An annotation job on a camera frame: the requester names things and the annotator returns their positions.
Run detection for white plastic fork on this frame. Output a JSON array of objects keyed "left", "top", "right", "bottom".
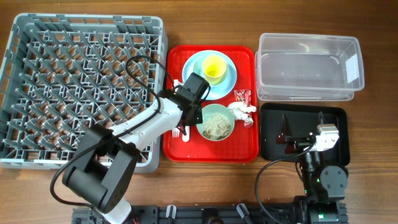
[{"left": 172, "top": 80, "right": 180, "bottom": 138}]

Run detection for white plastic spoon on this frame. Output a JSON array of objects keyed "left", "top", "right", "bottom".
[{"left": 182, "top": 126, "right": 190, "bottom": 142}]

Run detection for mint green bowl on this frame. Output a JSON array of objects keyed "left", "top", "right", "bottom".
[{"left": 197, "top": 104, "right": 235, "bottom": 141}]

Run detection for white tissue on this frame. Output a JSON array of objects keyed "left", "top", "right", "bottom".
[{"left": 228, "top": 101, "right": 256, "bottom": 123}]

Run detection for yellow plastic cup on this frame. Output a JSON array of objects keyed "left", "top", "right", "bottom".
[{"left": 202, "top": 55, "right": 228, "bottom": 85}]

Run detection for red candy wrapper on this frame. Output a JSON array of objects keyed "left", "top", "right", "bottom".
[{"left": 234, "top": 89, "right": 254, "bottom": 128}]

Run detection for rice food scraps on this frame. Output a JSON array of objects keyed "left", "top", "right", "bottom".
[{"left": 202, "top": 113, "right": 231, "bottom": 140}]

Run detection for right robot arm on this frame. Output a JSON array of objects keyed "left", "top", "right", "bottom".
[{"left": 276, "top": 113, "right": 348, "bottom": 223}]

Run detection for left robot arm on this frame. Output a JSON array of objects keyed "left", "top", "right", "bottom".
[{"left": 59, "top": 86, "right": 209, "bottom": 223}]

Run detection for black waste tray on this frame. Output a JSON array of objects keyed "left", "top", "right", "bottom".
[{"left": 260, "top": 103, "right": 350, "bottom": 166}]

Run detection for grey dishwasher rack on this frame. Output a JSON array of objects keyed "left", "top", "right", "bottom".
[{"left": 1, "top": 13, "right": 168, "bottom": 169}]

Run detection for red plastic tray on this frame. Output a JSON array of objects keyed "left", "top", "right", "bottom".
[{"left": 162, "top": 45, "right": 259, "bottom": 163}]

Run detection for light blue plate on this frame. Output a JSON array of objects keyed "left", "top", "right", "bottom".
[{"left": 182, "top": 50, "right": 237, "bottom": 101}]

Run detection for clear plastic bin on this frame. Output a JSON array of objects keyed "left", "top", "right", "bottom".
[{"left": 255, "top": 33, "right": 364, "bottom": 101}]

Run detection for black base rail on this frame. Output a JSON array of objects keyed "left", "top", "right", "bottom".
[{"left": 72, "top": 203, "right": 348, "bottom": 224}]

